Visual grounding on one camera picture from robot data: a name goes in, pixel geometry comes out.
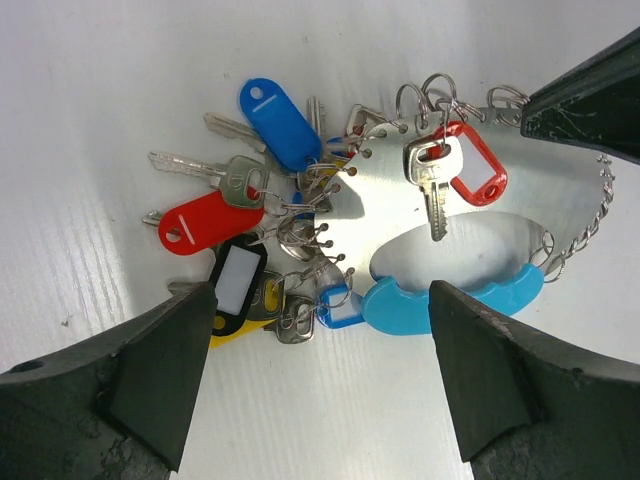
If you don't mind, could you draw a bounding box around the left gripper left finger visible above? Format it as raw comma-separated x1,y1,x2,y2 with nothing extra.
1,282,217,479

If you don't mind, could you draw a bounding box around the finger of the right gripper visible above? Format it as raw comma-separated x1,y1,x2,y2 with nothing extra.
520,29,640,163

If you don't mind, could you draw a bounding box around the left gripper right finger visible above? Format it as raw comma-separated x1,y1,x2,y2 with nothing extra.
429,281,639,479

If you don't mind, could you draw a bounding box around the metal keyring plate with keys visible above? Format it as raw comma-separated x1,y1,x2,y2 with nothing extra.
145,78,614,345

